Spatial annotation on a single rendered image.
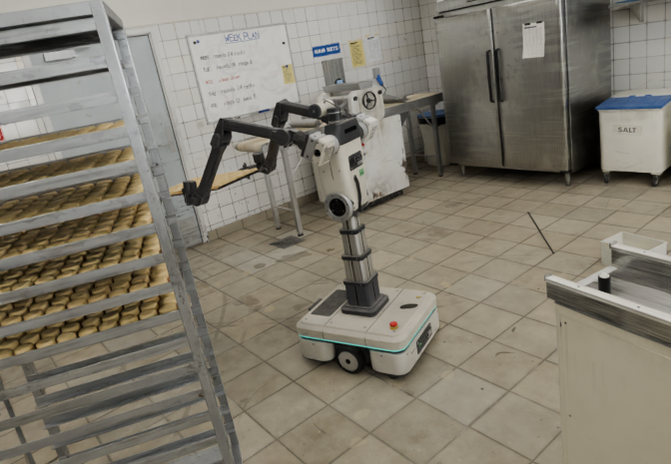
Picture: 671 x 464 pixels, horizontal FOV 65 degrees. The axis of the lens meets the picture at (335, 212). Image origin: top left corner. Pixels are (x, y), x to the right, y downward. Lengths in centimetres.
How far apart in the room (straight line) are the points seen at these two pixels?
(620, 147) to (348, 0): 330
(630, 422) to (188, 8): 478
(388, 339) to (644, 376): 137
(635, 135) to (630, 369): 388
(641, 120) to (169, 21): 425
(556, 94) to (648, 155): 93
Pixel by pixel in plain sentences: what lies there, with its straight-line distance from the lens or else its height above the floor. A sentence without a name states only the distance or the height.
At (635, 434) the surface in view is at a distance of 166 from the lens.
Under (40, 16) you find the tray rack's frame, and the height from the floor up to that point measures 180.
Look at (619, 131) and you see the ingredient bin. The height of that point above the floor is 50.
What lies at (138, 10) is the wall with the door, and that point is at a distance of 522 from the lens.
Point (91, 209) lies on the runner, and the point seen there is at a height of 132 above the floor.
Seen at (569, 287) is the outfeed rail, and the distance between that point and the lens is 156.
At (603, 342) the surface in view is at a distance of 156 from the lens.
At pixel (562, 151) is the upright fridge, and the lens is 528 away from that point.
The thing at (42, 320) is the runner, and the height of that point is 105.
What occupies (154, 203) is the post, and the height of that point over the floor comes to 131.
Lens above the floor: 161
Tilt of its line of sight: 17 degrees down
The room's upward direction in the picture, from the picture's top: 10 degrees counter-clockwise
